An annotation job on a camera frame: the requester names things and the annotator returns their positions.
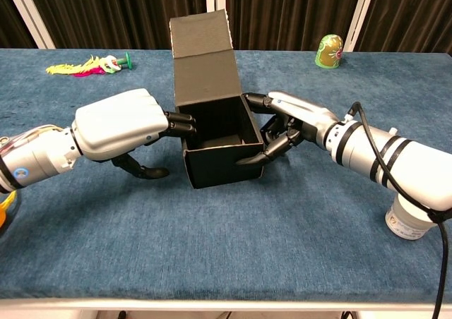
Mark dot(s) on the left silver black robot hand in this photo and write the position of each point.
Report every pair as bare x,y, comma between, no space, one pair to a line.
120,121

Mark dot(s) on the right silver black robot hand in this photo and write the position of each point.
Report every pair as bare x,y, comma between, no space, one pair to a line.
307,114

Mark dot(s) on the black cardboard folding box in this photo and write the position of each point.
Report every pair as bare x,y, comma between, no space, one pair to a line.
222,167

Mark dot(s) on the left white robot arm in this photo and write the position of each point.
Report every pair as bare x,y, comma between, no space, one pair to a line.
35,160

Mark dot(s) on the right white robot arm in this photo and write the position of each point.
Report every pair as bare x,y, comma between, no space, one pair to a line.
406,163

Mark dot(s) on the green gold nesting doll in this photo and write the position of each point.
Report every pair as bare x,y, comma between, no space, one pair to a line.
329,52

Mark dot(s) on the yellow pink feather toy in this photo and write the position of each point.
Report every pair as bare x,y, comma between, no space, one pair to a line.
67,68

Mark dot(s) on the white plastic jar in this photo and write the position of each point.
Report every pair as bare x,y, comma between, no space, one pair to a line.
406,223

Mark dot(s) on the blue felt table cover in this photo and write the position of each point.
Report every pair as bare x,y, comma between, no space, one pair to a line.
226,245

